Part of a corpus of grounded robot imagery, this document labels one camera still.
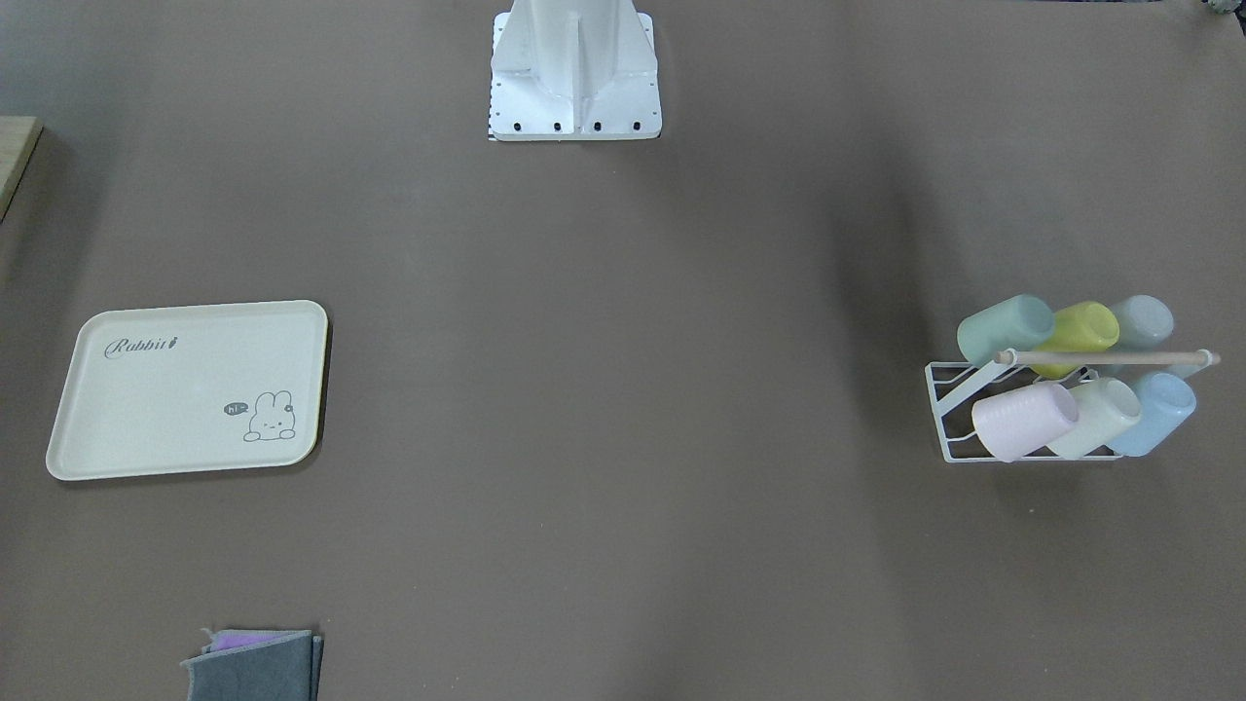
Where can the light blue plastic cup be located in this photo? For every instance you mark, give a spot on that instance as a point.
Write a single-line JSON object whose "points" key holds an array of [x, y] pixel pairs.
{"points": [[1167, 401]]}

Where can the pink plastic cup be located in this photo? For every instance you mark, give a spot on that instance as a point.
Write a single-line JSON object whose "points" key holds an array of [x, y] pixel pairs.
{"points": [[1014, 424]]}

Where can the green plastic cup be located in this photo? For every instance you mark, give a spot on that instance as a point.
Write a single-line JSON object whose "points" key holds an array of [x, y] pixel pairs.
{"points": [[1021, 322]]}

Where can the cream rabbit print tray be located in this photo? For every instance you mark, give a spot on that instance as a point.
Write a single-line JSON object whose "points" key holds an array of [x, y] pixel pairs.
{"points": [[191, 389]]}

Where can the wooden cutting board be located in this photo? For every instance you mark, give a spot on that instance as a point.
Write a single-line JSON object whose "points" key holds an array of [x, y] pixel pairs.
{"points": [[19, 135]]}

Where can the white wire cup rack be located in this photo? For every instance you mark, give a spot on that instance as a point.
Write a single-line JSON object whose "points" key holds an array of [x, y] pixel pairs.
{"points": [[953, 387]]}

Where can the grey folded cloth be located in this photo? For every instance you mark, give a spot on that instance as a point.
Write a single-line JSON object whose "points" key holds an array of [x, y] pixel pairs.
{"points": [[287, 669]]}

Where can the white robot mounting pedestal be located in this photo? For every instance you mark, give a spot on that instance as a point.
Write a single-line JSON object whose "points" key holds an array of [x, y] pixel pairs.
{"points": [[574, 71]]}

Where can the yellow plastic cup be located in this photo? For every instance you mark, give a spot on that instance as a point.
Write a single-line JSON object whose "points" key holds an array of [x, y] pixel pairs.
{"points": [[1087, 327]]}

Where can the pale cream plastic cup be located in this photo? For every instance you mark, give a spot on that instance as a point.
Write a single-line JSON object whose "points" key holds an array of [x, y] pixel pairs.
{"points": [[1107, 409]]}

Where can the purple folded cloth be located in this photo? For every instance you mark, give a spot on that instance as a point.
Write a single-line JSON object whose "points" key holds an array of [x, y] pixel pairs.
{"points": [[236, 638]]}

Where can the grey plastic cup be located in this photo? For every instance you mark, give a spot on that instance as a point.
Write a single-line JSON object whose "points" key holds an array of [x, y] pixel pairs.
{"points": [[1144, 322]]}

